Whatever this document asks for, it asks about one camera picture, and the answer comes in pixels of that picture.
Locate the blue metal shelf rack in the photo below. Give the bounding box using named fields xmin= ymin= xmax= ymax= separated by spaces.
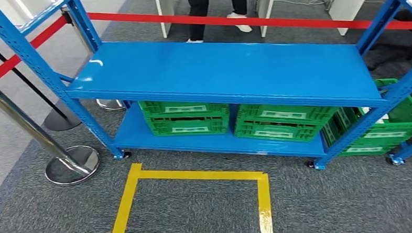
xmin=0 ymin=0 xmax=412 ymax=184

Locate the green crate with white label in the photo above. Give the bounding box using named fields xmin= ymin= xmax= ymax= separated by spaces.
xmin=233 ymin=115 xmax=324 ymax=146
xmin=138 ymin=97 xmax=230 ymax=122
xmin=144 ymin=114 xmax=230 ymax=138

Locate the yellow floor tape square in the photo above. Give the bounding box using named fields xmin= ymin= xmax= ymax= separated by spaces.
xmin=105 ymin=157 xmax=275 ymax=233

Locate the green plastic crate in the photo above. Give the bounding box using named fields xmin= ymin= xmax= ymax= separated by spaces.
xmin=236 ymin=100 xmax=340 ymax=130
xmin=320 ymin=105 xmax=412 ymax=158

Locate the chrome stanchion with dome base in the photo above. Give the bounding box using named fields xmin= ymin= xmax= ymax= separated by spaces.
xmin=60 ymin=4 xmax=127 ymax=114
xmin=0 ymin=70 xmax=102 ymax=189

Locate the person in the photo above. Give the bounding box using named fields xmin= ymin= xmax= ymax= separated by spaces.
xmin=183 ymin=0 xmax=254 ymax=45

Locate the long red barrier belt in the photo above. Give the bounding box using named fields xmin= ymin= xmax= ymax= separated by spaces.
xmin=86 ymin=0 xmax=412 ymax=45

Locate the white desk with slanted panel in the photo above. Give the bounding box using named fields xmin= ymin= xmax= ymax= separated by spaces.
xmin=328 ymin=0 xmax=378 ymax=37

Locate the short red barrier belt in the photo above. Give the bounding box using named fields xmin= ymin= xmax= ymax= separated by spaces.
xmin=0 ymin=15 xmax=71 ymax=83

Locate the black stanchion post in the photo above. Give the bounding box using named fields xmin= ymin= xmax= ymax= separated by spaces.
xmin=0 ymin=31 xmax=83 ymax=135

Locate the white floor cable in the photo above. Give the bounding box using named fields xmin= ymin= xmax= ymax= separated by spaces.
xmin=274 ymin=0 xmax=331 ymax=8

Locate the green crate with black cables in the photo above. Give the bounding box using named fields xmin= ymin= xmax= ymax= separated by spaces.
xmin=340 ymin=77 xmax=412 ymax=144

